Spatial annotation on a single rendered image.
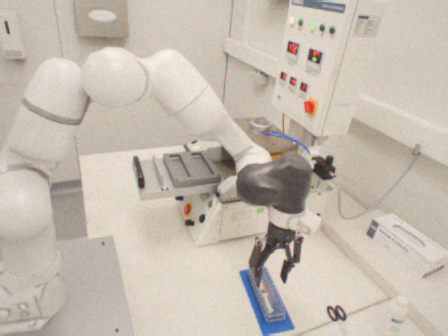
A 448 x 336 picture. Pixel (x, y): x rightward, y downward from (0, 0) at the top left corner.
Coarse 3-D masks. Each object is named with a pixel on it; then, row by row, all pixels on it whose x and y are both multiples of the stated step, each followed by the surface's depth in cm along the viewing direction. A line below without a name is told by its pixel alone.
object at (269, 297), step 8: (264, 272) 101; (264, 280) 99; (264, 288) 96; (272, 288) 96; (264, 296) 94; (272, 296) 94; (264, 304) 91; (272, 304) 92; (280, 304) 92; (272, 312) 89; (280, 312) 90
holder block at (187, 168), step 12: (168, 156) 119; (180, 156) 121; (192, 156) 124; (204, 156) 122; (168, 168) 113; (180, 168) 116; (192, 168) 114; (204, 168) 117; (180, 180) 106; (192, 180) 107; (204, 180) 109; (216, 180) 111
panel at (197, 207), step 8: (208, 192) 117; (184, 200) 131; (192, 200) 125; (200, 200) 120; (208, 200) 115; (216, 200) 111; (192, 208) 123; (200, 208) 118; (208, 208) 114; (184, 216) 127; (192, 216) 122; (208, 216) 112; (200, 224) 115; (192, 232) 118; (200, 232) 114
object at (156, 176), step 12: (132, 168) 119; (144, 168) 115; (156, 168) 111; (144, 180) 108; (156, 180) 109; (168, 180) 110; (144, 192) 102; (156, 192) 104; (168, 192) 105; (180, 192) 107; (192, 192) 109; (204, 192) 111
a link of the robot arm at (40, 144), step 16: (32, 112) 60; (16, 128) 61; (32, 128) 60; (48, 128) 61; (64, 128) 62; (16, 144) 61; (32, 144) 61; (48, 144) 62; (64, 144) 65; (0, 160) 67; (16, 160) 67; (32, 160) 68; (48, 160) 66; (48, 176) 72
